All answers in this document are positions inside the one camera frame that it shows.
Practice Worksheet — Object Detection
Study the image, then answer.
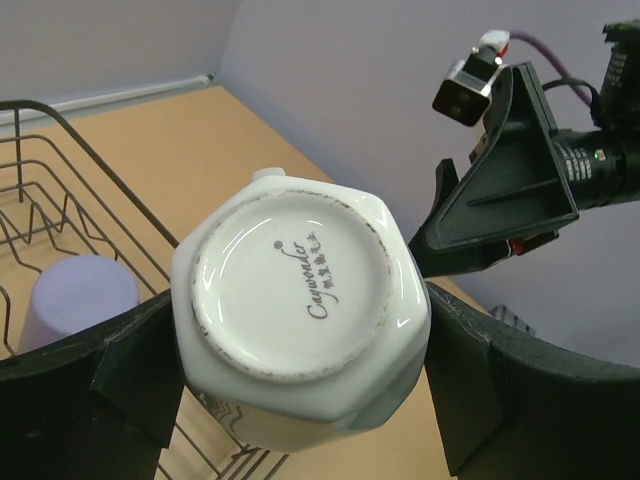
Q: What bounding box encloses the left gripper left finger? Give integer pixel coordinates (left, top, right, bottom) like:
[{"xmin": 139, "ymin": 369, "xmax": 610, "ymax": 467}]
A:
[{"xmin": 1, "ymin": 292, "xmax": 184, "ymax": 479}]

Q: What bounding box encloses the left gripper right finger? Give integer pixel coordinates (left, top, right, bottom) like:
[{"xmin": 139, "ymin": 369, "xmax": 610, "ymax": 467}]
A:
[{"xmin": 424, "ymin": 283, "xmax": 639, "ymax": 479}]

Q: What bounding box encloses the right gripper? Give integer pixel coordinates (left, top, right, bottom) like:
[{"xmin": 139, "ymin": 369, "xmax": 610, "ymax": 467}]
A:
[{"xmin": 414, "ymin": 62, "xmax": 639, "ymax": 278}]

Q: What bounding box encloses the lavender cup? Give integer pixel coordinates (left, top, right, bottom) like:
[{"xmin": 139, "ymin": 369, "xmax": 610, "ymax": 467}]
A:
[{"xmin": 18, "ymin": 255, "xmax": 140, "ymax": 354}]

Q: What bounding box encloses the white mug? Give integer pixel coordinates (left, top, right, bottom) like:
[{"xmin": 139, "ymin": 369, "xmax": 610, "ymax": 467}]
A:
[{"xmin": 170, "ymin": 168, "xmax": 431, "ymax": 453}]

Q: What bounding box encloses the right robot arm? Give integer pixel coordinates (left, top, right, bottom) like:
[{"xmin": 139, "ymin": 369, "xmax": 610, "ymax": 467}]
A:
[{"xmin": 409, "ymin": 20, "xmax": 639, "ymax": 277}]

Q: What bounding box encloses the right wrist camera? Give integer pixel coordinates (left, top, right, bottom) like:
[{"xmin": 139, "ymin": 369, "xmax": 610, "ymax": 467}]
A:
[{"xmin": 430, "ymin": 30, "xmax": 512, "ymax": 161}]

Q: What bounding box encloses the black wire dish rack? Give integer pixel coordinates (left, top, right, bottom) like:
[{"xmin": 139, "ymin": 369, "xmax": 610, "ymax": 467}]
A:
[{"xmin": 1, "ymin": 100, "xmax": 286, "ymax": 479}]

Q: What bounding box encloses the aluminium frame rail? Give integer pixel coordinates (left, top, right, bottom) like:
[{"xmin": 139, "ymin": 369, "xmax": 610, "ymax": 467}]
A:
[{"xmin": 0, "ymin": 72, "xmax": 216, "ymax": 126}]

